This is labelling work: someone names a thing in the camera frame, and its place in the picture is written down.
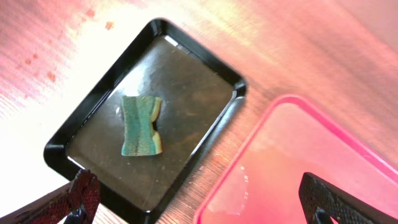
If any red serving tray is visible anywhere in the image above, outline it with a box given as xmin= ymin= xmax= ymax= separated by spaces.
xmin=194 ymin=95 xmax=397 ymax=223

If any black water tray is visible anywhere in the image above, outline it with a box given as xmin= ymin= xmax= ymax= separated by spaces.
xmin=44 ymin=18 xmax=246 ymax=223

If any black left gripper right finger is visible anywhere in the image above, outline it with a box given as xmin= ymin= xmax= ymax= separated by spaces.
xmin=298 ymin=172 xmax=397 ymax=224

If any green and yellow sponge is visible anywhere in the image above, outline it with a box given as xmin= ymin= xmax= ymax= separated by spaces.
xmin=121 ymin=96 xmax=163 ymax=157

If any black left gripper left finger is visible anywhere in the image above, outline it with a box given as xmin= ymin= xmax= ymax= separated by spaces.
xmin=1 ymin=169 xmax=101 ymax=224

